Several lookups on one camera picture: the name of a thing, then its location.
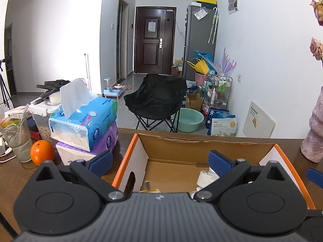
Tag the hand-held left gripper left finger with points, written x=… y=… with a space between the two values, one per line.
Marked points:
x=101 y=162

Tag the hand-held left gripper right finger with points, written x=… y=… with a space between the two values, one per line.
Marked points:
x=219 y=162

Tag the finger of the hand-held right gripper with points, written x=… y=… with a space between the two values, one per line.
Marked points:
x=315 y=176

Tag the red cardboard box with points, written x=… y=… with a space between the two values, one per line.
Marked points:
x=201 y=146

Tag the purple tissue pack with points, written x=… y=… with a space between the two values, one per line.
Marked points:
x=103 y=143

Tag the blue and white bag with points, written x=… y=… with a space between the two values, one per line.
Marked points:
x=222 y=124

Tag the blue tissue pack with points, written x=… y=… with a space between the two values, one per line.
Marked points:
x=85 y=121

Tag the pink ceramic vase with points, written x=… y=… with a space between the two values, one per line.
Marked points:
x=314 y=131

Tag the teal plastic basin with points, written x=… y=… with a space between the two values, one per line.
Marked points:
x=190 y=119

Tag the white leaning board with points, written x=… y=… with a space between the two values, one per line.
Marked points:
x=258 y=121

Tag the orange fruit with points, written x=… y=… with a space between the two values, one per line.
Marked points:
x=42 y=153

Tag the small brown cardboard box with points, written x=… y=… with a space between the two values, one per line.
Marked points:
x=194 y=103

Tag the metal trolley rack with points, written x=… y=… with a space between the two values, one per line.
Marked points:
x=218 y=93

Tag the clear food container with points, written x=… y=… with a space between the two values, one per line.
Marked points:
x=41 y=123

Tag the blue pet water dispenser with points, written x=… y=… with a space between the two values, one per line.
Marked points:
x=111 y=90

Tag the white bowl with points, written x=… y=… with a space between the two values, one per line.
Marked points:
x=55 y=97

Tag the pink plastic bucket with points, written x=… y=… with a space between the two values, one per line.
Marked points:
x=200 y=78

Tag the clear drinking glass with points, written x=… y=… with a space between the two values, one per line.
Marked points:
x=17 y=138

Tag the black folding chair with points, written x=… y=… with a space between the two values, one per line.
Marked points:
x=156 y=95

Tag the black folding stand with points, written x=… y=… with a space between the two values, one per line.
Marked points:
x=54 y=83

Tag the white mop pole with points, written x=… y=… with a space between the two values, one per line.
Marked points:
x=87 y=68

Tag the white flat box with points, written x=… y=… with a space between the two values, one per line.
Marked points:
x=17 y=111

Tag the pink clothes hangers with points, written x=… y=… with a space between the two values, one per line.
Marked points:
x=225 y=64

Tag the open cardboard box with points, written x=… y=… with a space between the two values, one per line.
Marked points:
x=178 y=68

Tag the blue plastic dustpan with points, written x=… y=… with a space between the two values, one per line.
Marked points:
x=204 y=56

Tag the dark brown entry door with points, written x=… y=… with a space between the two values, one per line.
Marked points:
x=154 y=53

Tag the grey refrigerator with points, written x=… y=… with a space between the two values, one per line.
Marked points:
x=199 y=37

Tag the bunch of dried pink roses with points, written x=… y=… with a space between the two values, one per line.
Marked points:
x=317 y=48

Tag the white folded umbrella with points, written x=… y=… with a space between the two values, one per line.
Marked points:
x=213 y=25

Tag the white paper notice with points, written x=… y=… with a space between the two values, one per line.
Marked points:
x=151 y=26

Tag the clear plastic bag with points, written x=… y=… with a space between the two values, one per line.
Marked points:
x=200 y=13

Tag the yellow flat box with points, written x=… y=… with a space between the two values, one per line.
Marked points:
x=207 y=0

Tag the white wall socket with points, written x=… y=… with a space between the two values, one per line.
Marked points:
x=239 y=78

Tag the black camera tripod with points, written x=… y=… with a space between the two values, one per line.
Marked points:
x=3 y=88

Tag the dark interior door frame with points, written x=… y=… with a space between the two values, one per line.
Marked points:
x=123 y=37
x=10 y=60

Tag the white wall panel box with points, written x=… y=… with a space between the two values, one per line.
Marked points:
x=233 y=1

